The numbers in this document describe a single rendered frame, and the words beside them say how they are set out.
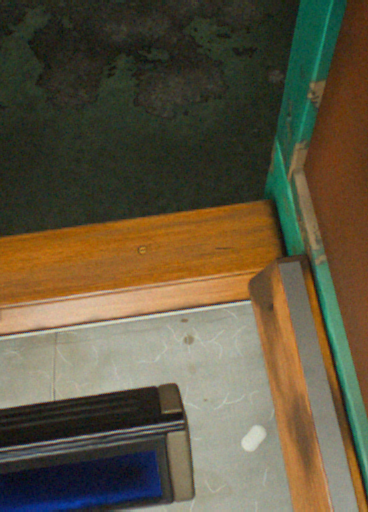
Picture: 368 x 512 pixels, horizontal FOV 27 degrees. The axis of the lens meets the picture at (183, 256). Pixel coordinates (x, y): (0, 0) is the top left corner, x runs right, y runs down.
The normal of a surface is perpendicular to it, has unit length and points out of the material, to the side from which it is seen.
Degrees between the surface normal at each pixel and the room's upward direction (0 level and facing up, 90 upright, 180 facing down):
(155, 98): 0
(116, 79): 0
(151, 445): 58
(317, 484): 66
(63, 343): 0
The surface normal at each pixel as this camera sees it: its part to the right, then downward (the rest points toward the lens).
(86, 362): 0.00, -0.42
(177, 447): 0.13, 0.54
